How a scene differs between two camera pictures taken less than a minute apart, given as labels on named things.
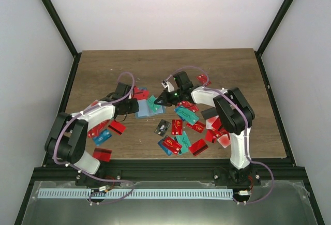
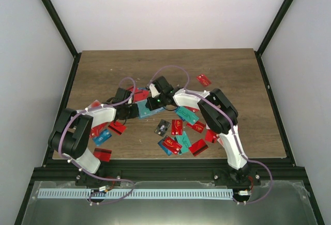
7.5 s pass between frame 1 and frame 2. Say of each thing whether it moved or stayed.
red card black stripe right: stayed
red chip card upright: stayed
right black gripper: moved
